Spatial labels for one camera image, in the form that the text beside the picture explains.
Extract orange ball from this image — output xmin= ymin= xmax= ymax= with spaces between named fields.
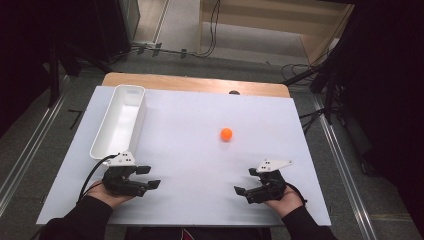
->
xmin=219 ymin=127 xmax=234 ymax=142

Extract light wooden shelf unit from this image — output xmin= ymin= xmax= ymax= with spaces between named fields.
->
xmin=198 ymin=0 xmax=355 ymax=66

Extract black cabinet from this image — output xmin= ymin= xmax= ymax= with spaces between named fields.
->
xmin=93 ymin=0 xmax=141 ymax=65

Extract white plastic container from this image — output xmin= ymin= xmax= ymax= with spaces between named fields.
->
xmin=89 ymin=84 xmax=148 ymax=161

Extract dark curtain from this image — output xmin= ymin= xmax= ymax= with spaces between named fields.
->
xmin=333 ymin=0 xmax=424 ymax=234
xmin=0 ymin=0 xmax=101 ymax=138

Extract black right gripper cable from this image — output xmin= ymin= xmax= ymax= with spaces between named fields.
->
xmin=284 ymin=182 xmax=308 ymax=205

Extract power strip with plugs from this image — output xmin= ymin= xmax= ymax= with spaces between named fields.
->
xmin=131 ymin=40 xmax=164 ymax=58

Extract metal floor rail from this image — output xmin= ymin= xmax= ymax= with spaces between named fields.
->
xmin=0 ymin=75 xmax=72 ymax=216
xmin=312 ymin=95 xmax=379 ymax=240

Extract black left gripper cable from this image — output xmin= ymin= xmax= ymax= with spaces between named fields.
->
xmin=77 ymin=153 xmax=120 ymax=203

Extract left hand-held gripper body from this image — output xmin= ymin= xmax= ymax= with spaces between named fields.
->
xmin=101 ymin=151 xmax=150 ymax=198

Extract person's right hand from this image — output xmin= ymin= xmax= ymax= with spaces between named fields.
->
xmin=264 ymin=185 xmax=305 ymax=220

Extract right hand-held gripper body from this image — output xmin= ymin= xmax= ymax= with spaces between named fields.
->
xmin=244 ymin=159 xmax=295 ymax=205

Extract black floor cables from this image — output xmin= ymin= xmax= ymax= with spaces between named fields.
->
xmin=279 ymin=62 xmax=323 ymax=86

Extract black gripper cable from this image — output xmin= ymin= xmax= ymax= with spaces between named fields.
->
xmin=77 ymin=153 xmax=120 ymax=203
xmin=284 ymin=182 xmax=308 ymax=205

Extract person's left hand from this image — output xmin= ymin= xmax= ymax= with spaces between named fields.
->
xmin=85 ymin=180 xmax=135 ymax=210

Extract black hanging cable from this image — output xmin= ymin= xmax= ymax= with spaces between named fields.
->
xmin=201 ymin=0 xmax=222 ymax=58

